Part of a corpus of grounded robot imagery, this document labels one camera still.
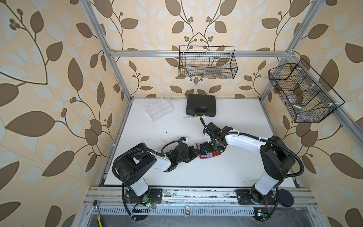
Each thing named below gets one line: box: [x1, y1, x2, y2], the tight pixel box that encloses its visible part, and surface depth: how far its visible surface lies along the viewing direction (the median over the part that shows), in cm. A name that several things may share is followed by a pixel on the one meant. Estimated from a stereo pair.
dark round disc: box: [277, 189, 295, 208], surface depth 74 cm
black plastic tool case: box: [186, 94, 217, 117], surface depth 112 cm
